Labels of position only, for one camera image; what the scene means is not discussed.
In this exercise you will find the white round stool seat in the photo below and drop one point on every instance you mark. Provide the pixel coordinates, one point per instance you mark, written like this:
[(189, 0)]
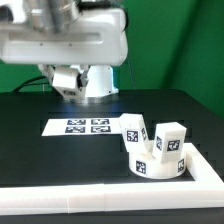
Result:
[(145, 165)]

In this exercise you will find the white L-shaped fence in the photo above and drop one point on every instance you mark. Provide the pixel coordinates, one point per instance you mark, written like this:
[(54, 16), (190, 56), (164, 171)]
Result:
[(205, 190)]

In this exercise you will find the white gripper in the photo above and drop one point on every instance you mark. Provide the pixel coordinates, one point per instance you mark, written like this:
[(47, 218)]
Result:
[(97, 37)]

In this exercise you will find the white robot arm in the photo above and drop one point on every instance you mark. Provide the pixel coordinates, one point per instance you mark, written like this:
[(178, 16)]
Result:
[(55, 16)]

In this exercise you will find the white marker sheet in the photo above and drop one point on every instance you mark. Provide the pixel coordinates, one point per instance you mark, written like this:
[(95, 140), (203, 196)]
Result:
[(81, 126)]

